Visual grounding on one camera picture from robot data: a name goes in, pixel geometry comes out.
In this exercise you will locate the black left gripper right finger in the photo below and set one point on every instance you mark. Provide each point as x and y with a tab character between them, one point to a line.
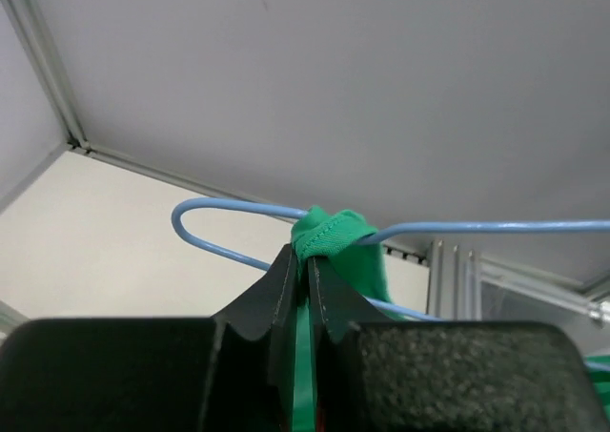
373	373

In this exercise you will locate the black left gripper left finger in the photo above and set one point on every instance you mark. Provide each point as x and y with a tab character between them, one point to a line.
232	371

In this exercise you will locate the green tank top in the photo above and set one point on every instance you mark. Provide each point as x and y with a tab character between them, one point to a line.
363	268

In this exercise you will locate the blue wire hanger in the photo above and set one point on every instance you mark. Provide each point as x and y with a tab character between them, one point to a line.
476	226

